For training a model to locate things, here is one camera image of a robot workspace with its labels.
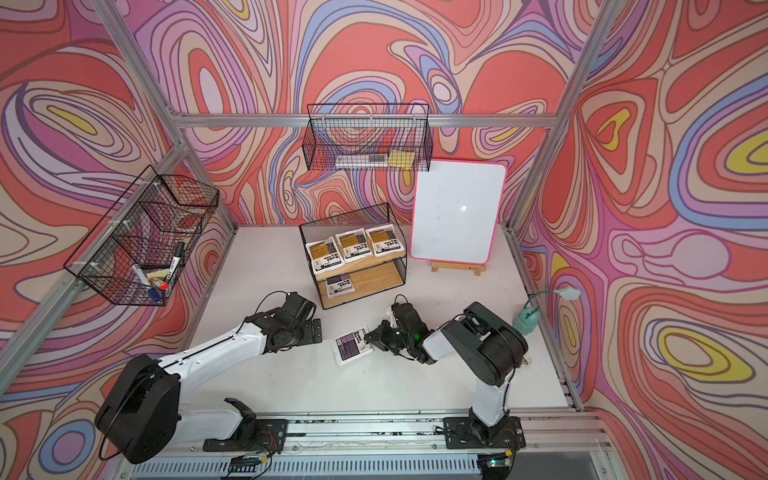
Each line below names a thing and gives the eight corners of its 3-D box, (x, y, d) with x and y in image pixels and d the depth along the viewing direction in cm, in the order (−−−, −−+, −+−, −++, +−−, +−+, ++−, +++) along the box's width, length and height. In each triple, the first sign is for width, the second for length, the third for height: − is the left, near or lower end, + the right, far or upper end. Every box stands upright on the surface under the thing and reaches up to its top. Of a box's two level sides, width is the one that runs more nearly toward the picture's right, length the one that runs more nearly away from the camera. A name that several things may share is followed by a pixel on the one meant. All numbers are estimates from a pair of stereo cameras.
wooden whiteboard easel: (429, 271, 108) (431, 263, 104) (430, 266, 109) (431, 258, 106) (483, 277, 106) (486, 269, 102) (482, 272, 108) (486, 263, 104)
